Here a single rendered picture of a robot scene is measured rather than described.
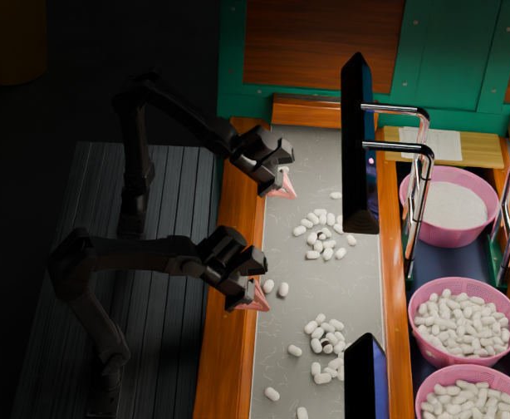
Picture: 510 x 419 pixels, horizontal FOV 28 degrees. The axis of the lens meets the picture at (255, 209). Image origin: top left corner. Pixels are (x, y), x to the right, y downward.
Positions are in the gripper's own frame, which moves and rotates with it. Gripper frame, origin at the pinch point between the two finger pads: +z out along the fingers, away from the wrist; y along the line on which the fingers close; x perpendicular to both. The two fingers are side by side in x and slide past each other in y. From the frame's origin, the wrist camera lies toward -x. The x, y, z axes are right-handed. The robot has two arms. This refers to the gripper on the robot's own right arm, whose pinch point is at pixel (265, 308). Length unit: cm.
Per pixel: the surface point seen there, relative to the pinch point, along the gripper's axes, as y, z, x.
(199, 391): -17.3, -4.0, 15.4
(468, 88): 85, 37, -39
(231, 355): -6.6, 0.6, 11.4
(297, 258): 29.2, 13.2, 3.9
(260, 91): 84, -4, 3
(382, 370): -34.8, 2.3, -30.8
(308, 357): -3.2, 15.6, 1.9
